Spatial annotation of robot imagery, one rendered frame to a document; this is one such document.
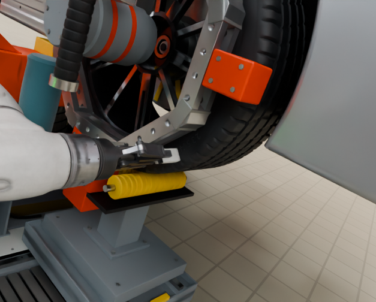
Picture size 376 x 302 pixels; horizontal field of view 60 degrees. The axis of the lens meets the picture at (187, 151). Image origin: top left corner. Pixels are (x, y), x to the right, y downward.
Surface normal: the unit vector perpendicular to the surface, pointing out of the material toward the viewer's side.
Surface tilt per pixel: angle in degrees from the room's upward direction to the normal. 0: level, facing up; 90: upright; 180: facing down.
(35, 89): 88
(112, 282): 0
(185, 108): 90
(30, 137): 18
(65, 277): 90
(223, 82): 90
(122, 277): 0
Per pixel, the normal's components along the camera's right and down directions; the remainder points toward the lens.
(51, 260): -0.62, 0.02
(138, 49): 0.57, 0.70
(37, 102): 0.27, 0.37
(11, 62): 0.71, 0.43
